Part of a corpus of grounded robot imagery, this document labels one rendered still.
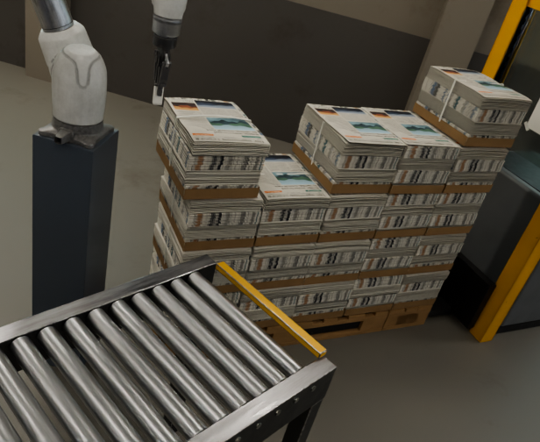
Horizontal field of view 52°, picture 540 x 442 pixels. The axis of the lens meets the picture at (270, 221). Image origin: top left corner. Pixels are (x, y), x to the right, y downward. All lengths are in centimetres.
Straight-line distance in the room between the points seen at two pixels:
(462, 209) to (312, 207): 83
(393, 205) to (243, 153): 80
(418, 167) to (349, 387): 102
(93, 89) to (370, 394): 174
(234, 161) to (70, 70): 60
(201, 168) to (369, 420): 131
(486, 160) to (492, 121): 19
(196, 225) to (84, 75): 64
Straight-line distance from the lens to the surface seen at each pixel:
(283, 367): 148
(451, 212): 270
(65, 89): 180
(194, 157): 187
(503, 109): 255
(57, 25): 196
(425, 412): 271
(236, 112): 214
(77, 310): 151
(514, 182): 319
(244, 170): 197
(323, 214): 227
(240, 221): 208
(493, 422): 286
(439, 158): 244
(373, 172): 228
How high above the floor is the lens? 182
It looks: 31 degrees down
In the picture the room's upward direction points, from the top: 15 degrees clockwise
